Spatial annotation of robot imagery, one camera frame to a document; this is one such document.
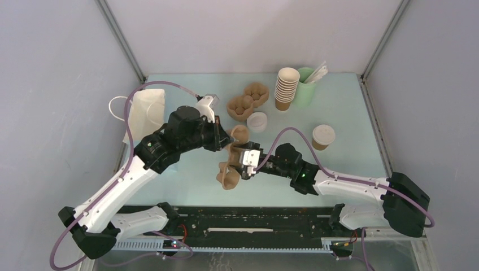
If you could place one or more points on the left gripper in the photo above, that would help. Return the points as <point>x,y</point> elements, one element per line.
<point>221,139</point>

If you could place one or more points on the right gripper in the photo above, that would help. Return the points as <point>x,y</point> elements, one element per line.
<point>249,145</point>

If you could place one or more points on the brown paper coffee cup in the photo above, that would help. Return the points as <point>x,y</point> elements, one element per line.
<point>318,146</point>

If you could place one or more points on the white cup lid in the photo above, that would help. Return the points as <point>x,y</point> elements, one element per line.
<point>324,135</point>

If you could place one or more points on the white paper bag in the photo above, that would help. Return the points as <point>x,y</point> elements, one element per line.
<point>146,113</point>

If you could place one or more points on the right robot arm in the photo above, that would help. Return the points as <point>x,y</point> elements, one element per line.
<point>394,201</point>

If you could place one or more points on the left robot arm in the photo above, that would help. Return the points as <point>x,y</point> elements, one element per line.
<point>96,226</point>

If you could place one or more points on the green holder cup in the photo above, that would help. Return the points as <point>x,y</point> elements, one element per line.
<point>305,92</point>

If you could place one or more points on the stack of paper cups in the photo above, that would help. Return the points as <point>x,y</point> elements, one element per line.
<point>286,86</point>

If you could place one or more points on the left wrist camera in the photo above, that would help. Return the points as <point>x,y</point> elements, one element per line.
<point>206,106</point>

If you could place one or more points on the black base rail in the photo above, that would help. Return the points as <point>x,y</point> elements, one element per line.
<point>252,229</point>

